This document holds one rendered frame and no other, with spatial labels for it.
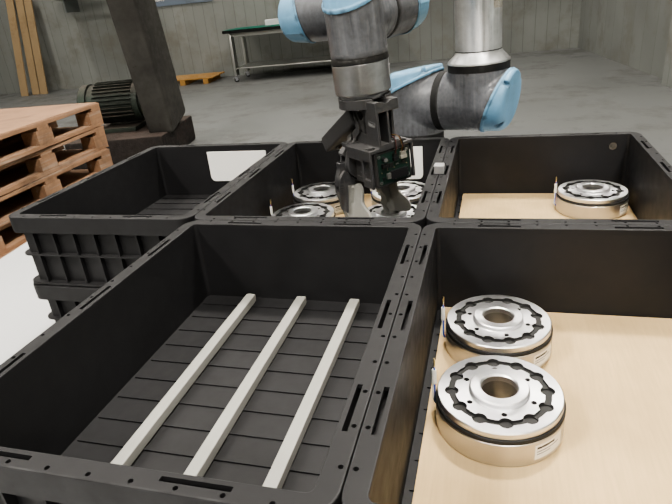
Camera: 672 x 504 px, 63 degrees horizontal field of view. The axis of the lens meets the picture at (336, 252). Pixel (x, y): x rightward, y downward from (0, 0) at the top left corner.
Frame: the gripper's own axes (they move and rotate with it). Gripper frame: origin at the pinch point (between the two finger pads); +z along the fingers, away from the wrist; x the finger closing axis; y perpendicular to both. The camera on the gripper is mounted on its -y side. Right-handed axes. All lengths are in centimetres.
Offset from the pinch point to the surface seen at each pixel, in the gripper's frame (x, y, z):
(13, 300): -53, -48, 11
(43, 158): -38, -240, 22
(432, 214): -3.0, 18.6, -8.1
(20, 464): -47, 34, -11
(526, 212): 23.8, 8.2, 3.4
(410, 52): 607, -798, 100
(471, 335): -9.8, 32.0, -1.3
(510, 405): -14.9, 42.0, -2.3
